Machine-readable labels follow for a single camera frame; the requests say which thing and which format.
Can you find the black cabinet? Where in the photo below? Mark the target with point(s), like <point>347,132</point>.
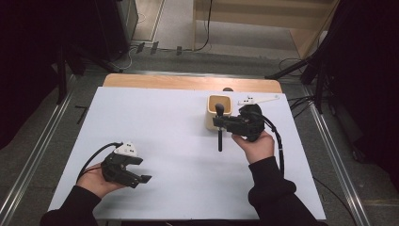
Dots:
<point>116,28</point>

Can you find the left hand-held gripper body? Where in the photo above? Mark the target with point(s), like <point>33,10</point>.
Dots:
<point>120,171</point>

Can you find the white table board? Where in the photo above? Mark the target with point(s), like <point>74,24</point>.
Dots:
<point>169,150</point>

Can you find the black curtain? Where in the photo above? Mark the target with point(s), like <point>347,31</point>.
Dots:
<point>370,78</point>
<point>28,62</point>

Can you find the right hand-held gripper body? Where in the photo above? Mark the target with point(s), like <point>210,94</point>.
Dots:
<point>247,122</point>

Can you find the black makeup brush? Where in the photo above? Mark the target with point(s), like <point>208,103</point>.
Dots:
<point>220,139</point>

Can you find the light wooden furniture frame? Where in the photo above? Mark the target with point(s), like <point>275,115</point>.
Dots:
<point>251,22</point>

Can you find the person's left hand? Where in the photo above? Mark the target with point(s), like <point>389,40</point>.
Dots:
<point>92,185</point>

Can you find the dark floor plug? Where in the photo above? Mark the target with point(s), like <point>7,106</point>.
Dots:
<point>179,51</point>
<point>140,47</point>
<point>154,47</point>

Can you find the metal floor rail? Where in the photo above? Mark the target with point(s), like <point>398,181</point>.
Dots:
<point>37,147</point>
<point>332,147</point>

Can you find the black metal stand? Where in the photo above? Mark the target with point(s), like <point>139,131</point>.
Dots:
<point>61,78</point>
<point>319,84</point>

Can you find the beige square cup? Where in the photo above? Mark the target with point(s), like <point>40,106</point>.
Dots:
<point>209,117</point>

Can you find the wooden table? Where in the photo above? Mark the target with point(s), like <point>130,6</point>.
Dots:
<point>175,82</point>

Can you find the dark round table grommet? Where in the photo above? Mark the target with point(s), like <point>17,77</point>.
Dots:
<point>228,89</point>

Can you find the person's right hand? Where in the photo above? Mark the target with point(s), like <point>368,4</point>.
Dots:
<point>258,149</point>

